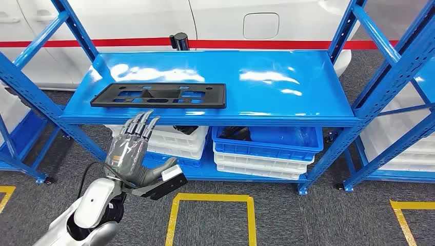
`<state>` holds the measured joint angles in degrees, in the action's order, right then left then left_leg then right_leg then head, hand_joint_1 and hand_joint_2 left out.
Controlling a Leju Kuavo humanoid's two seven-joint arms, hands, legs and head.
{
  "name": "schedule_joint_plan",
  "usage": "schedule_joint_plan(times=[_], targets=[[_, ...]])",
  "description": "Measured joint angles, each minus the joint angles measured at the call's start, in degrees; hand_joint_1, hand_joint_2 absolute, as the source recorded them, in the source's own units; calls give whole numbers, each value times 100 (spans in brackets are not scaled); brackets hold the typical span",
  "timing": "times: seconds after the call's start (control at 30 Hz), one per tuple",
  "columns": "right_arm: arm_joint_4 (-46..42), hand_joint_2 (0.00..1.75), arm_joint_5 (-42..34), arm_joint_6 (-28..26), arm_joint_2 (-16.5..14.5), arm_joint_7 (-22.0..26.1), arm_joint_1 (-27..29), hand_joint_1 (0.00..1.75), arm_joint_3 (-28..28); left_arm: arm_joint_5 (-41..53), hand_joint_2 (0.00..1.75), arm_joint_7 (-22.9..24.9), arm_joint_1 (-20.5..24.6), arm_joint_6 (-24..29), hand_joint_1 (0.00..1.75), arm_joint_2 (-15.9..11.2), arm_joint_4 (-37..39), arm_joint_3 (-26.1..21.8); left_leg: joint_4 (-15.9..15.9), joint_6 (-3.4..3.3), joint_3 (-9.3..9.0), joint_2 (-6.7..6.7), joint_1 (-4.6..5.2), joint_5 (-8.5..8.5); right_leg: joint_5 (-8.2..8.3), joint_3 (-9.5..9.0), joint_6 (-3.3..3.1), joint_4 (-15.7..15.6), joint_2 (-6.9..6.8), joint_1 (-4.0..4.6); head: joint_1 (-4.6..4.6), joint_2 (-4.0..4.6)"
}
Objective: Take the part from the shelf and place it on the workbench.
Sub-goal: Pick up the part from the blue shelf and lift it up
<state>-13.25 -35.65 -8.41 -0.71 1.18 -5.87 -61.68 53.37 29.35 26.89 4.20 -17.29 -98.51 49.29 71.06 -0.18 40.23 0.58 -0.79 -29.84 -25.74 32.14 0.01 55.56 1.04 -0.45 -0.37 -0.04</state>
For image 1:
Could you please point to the black plastic part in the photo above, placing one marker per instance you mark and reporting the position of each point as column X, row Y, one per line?
column 234, row 134
column 185, row 129

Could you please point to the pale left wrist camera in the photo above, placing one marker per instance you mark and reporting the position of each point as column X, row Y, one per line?
column 171, row 172

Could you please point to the black stanchion post head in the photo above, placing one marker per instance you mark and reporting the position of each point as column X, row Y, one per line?
column 180, row 40

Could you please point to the blue plastic crate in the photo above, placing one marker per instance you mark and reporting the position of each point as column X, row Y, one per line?
column 265, row 152
column 185, row 162

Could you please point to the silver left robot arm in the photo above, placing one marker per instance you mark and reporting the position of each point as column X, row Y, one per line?
column 95, row 200

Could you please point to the white car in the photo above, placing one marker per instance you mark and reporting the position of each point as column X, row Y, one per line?
column 221, row 20

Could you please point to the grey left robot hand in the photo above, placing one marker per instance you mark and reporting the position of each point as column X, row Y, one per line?
column 129, row 152

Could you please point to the red barrier belt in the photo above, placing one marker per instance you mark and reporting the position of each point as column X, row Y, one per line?
column 272, row 44

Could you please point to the yellow floor tape square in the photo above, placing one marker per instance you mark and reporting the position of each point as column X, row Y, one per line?
column 418, row 205
column 214, row 197
column 6, row 189

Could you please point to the black plastic car panel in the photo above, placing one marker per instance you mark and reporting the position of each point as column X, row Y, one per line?
column 215, row 98

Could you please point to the black rack caster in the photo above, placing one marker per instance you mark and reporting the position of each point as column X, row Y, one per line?
column 66, row 136
column 329, row 138
column 50, row 181
column 339, row 186

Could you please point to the blue steel shelf rack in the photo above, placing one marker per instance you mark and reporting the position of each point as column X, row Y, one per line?
column 30, row 135
column 238, row 85
column 390, row 153

